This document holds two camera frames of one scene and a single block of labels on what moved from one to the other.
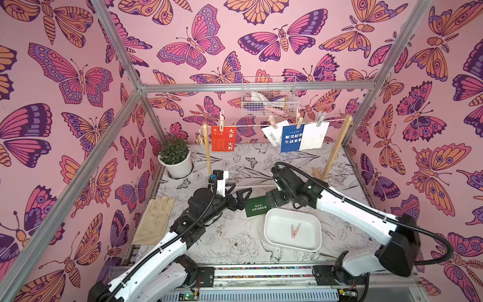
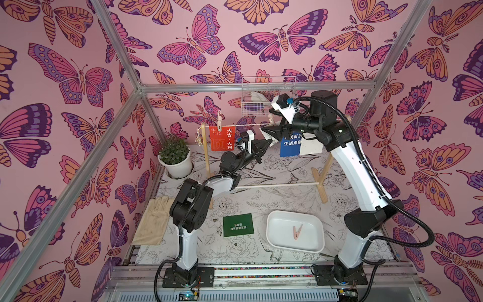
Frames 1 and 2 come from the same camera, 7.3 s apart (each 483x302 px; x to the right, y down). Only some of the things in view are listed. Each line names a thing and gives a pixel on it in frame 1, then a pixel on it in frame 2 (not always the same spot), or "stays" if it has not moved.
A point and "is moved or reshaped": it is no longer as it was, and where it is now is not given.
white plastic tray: (295, 229) stays
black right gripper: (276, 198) -> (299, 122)
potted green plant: (175, 155) stays
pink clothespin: (272, 119) stays
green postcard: (258, 206) -> (238, 224)
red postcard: (223, 141) stays
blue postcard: (291, 138) is moved or reshaped
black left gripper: (238, 204) -> (259, 151)
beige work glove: (154, 221) stays
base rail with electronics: (297, 283) stays
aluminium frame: (21, 262) stays
